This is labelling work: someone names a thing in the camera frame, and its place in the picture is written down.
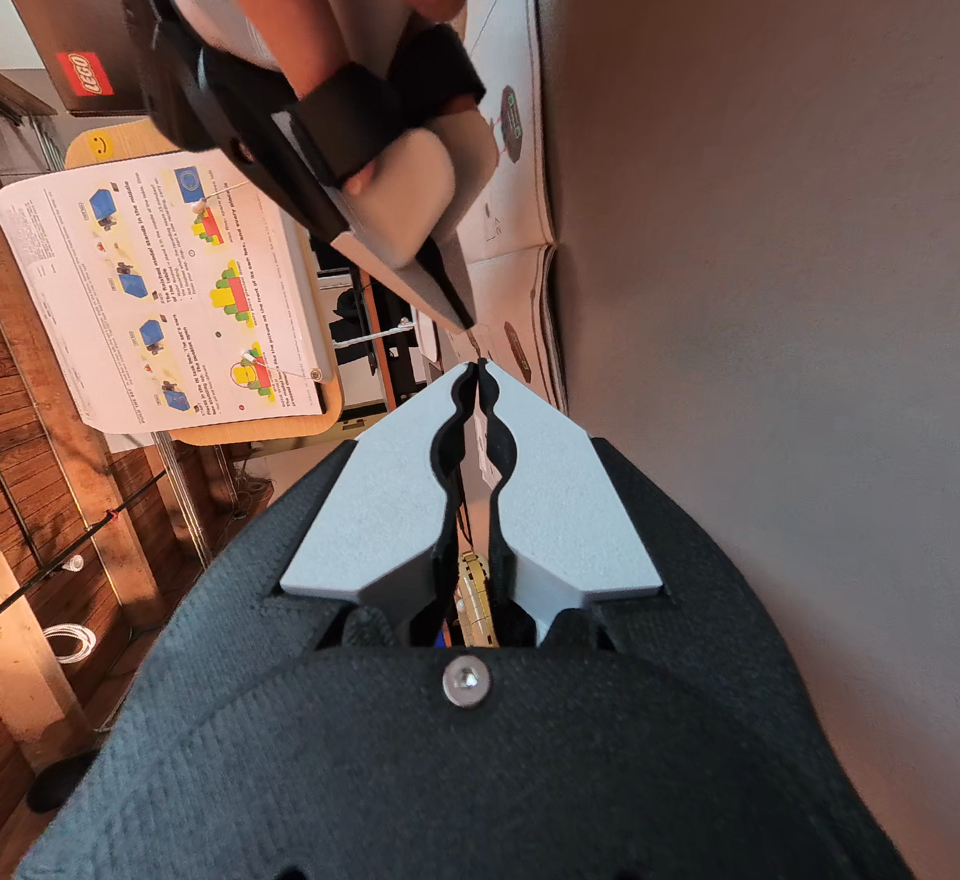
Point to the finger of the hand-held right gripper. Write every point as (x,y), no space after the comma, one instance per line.
(456,250)
(405,288)

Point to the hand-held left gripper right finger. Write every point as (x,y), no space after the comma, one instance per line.
(577,520)

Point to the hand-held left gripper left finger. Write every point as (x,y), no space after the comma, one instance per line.
(367,520)

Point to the instruction booklet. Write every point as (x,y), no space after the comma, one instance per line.
(517,205)

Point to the grey desk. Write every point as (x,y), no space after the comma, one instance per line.
(750,220)

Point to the black toy set box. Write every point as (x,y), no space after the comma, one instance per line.
(60,10)

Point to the printed instruction sheet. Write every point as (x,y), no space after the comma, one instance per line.
(150,295)

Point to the white ceiling spotlight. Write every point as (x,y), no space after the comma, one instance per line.
(73,563)

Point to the black hanging device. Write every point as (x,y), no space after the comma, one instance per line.
(60,779)

